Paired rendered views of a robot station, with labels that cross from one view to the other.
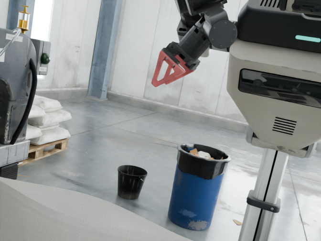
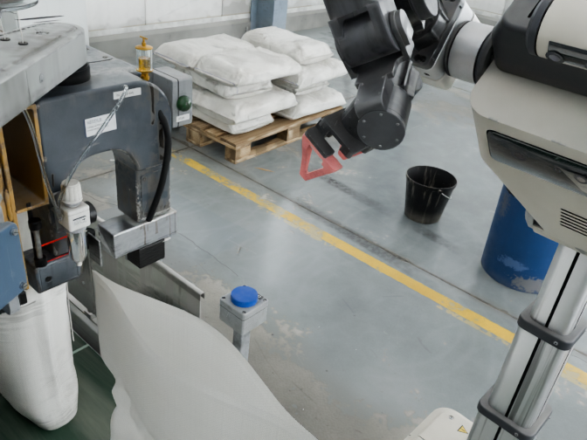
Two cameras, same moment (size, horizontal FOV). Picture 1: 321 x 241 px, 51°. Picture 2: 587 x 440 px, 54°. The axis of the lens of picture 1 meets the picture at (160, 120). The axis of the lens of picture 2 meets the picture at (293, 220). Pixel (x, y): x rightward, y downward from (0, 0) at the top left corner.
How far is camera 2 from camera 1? 40 cm
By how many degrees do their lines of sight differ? 29
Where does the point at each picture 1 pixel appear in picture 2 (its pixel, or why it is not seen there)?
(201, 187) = not seen: hidden behind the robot
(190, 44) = (354, 121)
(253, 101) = (520, 178)
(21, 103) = (155, 169)
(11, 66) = (128, 130)
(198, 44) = not seen: hidden behind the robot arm
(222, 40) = (381, 139)
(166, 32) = not seen: outside the picture
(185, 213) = (508, 262)
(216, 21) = (364, 113)
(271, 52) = (546, 105)
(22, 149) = (165, 223)
